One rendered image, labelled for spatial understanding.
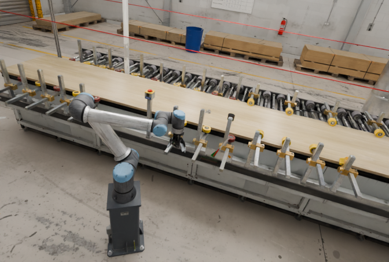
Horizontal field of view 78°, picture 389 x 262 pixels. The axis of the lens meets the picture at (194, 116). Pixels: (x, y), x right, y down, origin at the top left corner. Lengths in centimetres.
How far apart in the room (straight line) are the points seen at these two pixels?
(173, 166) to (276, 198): 121
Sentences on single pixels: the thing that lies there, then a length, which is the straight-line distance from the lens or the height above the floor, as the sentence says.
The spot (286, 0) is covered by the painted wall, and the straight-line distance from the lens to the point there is 901.
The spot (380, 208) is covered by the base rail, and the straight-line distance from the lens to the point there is 263.
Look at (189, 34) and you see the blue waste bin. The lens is 769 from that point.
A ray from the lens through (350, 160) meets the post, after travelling 228.
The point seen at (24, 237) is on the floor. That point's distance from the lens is 282.
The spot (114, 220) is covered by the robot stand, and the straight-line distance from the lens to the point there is 216.
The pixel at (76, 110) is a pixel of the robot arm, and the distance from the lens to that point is 170.
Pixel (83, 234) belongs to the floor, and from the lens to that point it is 268.
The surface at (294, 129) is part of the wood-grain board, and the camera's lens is 274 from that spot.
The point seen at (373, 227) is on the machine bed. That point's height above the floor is 21.
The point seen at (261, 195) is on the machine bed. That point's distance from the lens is 290.
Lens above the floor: 219
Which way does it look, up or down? 31 degrees down
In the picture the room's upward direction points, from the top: 8 degrees clockwise
